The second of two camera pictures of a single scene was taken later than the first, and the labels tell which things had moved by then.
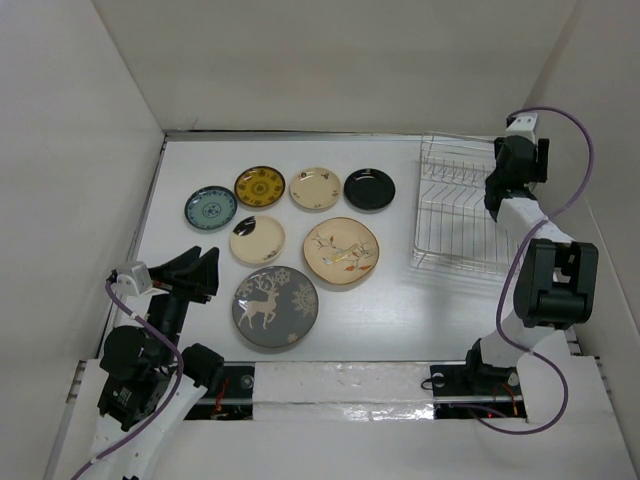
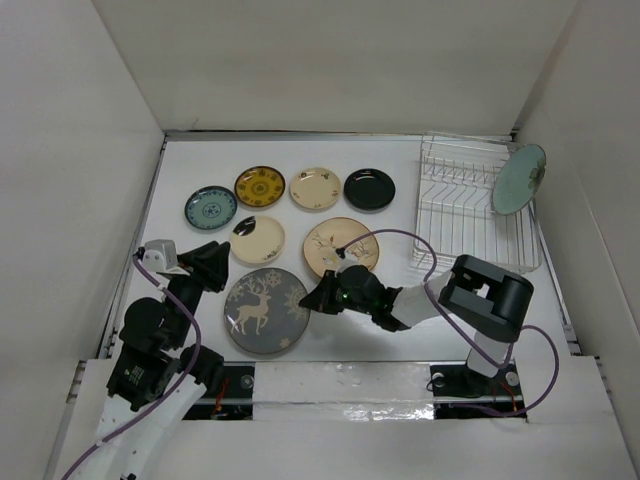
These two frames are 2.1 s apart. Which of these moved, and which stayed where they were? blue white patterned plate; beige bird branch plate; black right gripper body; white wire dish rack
Moved: black right gripper body
Stayed: blue white patterned plate; white wire dish rack; beige bird branch plate
